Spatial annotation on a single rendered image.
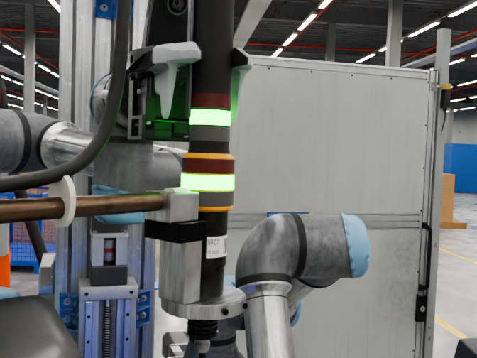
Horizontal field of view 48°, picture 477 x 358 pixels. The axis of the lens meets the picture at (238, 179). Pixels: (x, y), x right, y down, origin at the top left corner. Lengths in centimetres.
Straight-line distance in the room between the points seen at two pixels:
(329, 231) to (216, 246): 53
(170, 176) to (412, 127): 204
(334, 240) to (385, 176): 167
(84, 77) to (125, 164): 74
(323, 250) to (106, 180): 42
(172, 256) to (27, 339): 15
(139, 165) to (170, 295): 28
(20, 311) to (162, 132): 20
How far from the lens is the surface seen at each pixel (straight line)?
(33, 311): 53
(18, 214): 33
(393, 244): 266
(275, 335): 88
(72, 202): 34
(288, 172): 238
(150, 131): 51
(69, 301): 142
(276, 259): 90
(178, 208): 40
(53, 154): 100
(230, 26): 44
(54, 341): 52
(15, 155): 101
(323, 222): 95
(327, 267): 95
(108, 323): 138
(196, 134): 43
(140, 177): 68
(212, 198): 42
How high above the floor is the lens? 158
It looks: 3 degrees down
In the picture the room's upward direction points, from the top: 2 degrees clockwise
